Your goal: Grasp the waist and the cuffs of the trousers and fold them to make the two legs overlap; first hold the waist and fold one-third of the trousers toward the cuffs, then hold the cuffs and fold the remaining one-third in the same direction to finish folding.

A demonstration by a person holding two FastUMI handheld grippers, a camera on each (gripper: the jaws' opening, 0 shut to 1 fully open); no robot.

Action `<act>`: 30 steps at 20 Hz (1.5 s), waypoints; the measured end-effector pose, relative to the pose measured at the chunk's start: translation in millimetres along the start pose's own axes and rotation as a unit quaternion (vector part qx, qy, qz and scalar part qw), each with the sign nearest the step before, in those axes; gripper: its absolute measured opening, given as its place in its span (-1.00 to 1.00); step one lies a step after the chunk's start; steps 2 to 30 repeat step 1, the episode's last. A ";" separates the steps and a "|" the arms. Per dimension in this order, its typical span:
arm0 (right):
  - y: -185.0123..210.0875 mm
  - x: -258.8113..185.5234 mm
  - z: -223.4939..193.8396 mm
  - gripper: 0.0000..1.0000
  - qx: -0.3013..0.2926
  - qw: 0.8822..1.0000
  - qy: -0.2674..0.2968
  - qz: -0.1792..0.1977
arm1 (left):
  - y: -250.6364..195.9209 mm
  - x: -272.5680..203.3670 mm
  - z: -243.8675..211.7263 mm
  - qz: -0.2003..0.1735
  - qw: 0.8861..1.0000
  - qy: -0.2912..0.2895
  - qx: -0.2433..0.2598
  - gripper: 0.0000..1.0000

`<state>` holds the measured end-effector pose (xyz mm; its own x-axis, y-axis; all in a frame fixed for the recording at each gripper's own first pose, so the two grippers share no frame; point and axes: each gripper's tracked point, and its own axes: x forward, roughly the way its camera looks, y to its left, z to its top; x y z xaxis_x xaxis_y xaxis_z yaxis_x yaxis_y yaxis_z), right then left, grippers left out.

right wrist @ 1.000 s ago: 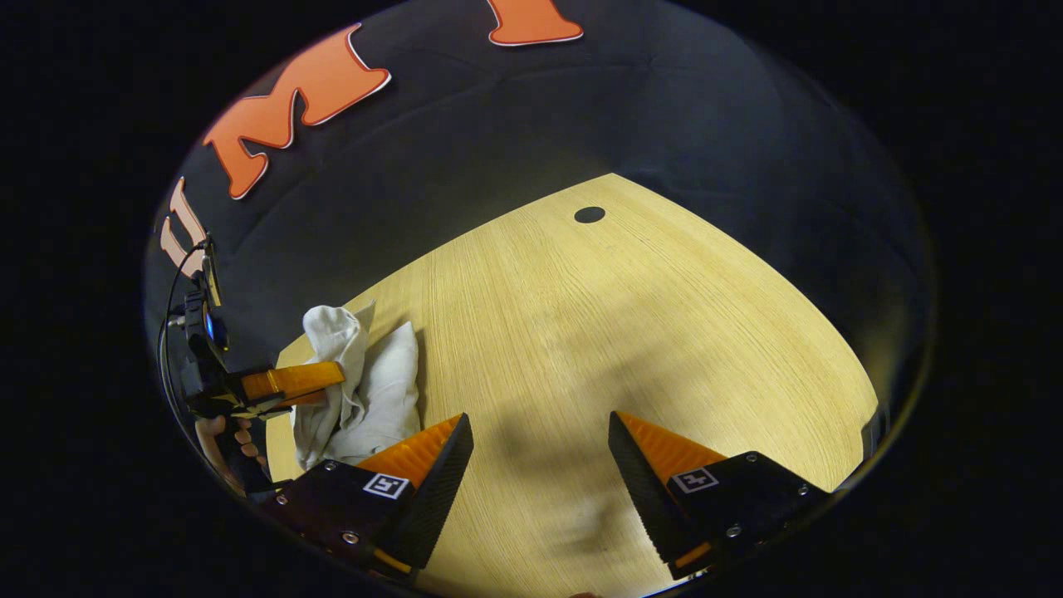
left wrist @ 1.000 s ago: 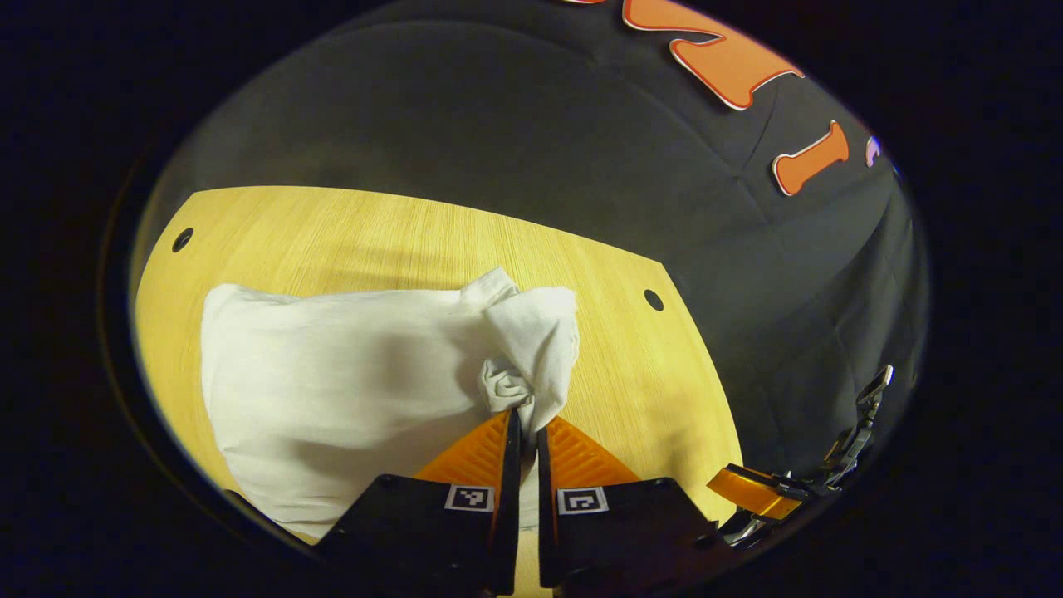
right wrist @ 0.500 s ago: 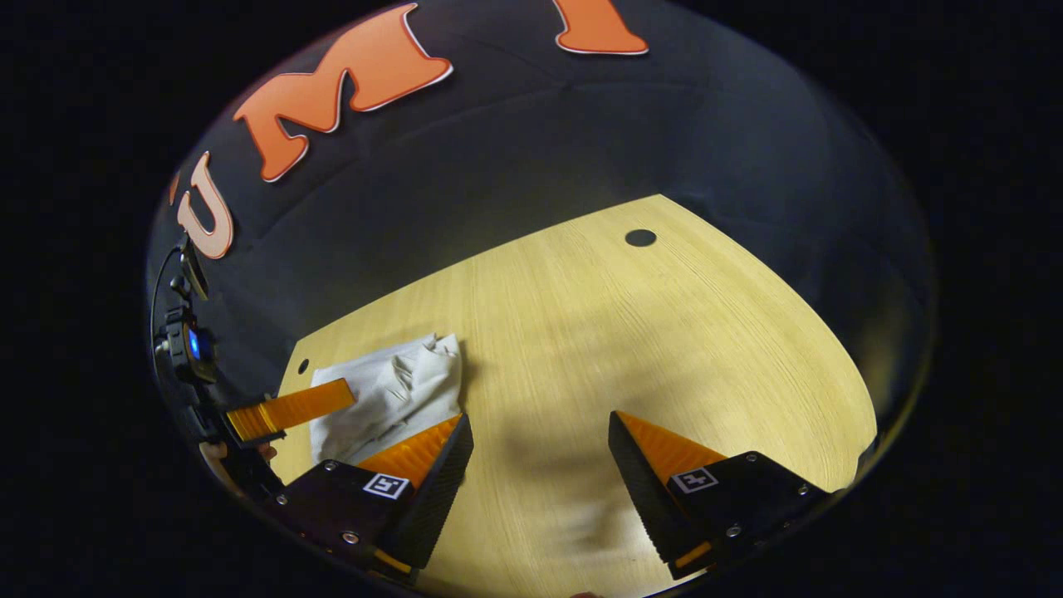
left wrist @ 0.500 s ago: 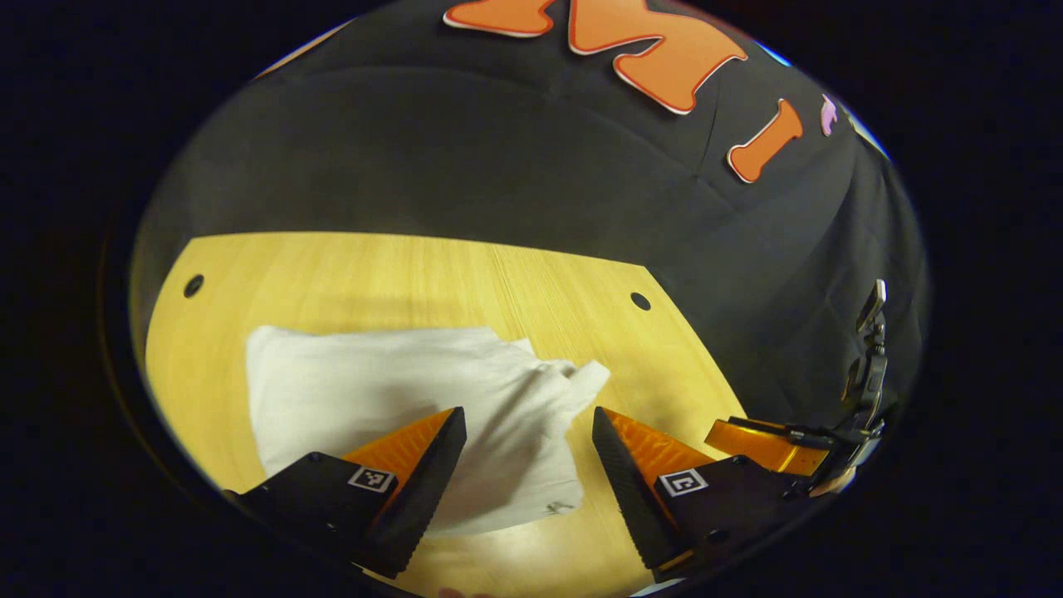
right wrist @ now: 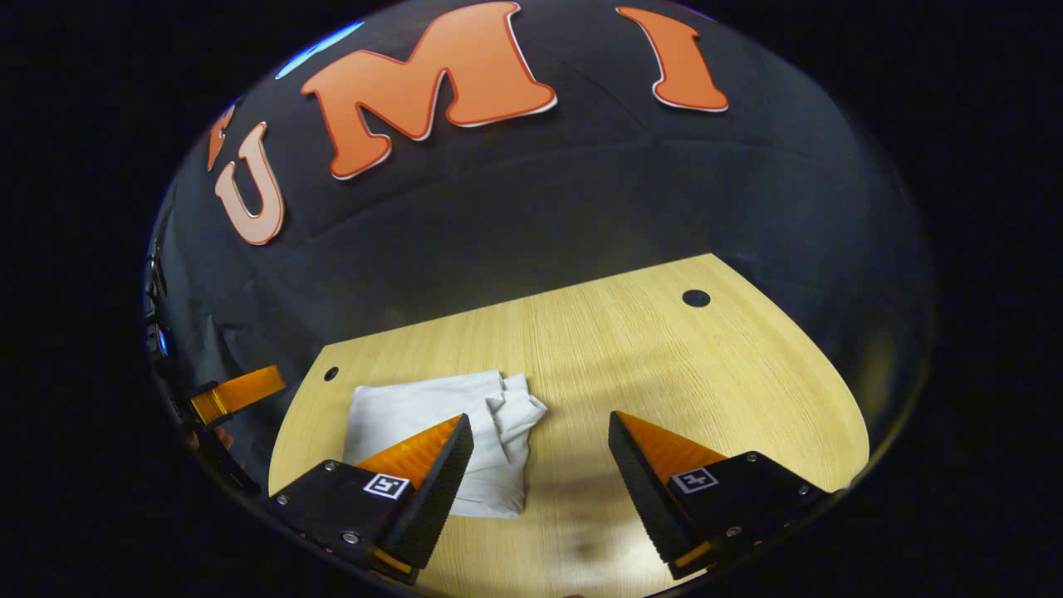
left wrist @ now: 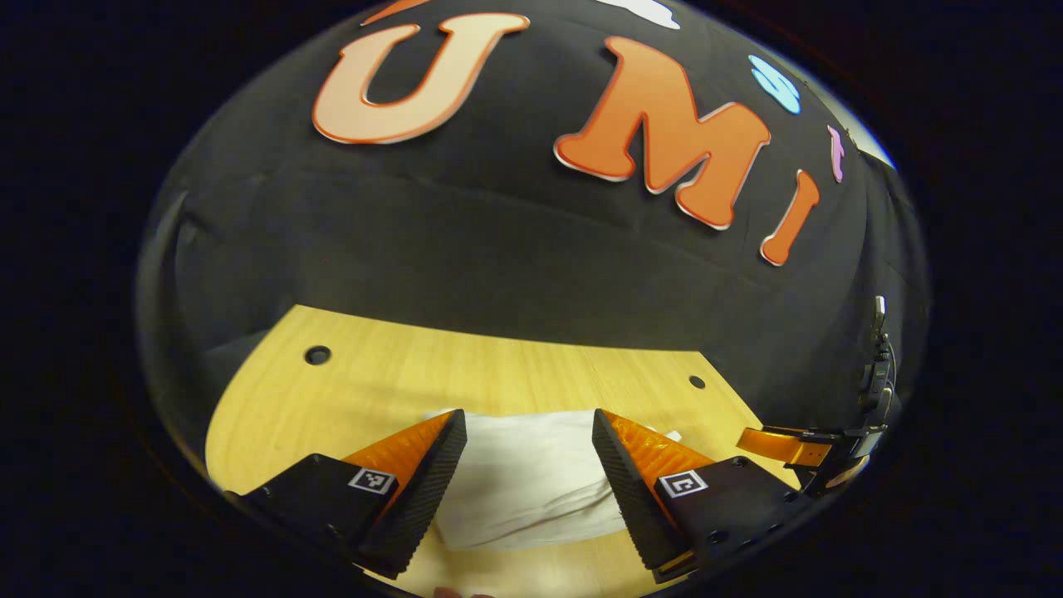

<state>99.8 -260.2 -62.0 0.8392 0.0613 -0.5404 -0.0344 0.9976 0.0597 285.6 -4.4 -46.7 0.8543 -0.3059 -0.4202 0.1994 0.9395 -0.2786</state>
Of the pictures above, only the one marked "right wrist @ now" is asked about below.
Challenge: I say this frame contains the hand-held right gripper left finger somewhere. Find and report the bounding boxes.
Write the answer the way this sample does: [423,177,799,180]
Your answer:
[267,413,475,585]

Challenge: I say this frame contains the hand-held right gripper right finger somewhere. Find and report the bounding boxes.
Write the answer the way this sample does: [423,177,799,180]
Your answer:
[608,410,831,581]

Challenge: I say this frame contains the white jeans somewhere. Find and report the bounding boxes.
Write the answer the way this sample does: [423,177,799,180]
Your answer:
[343,370,549,520]

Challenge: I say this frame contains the black backdrop cloth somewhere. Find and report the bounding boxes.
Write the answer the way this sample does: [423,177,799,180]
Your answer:
[145,0,935,499]

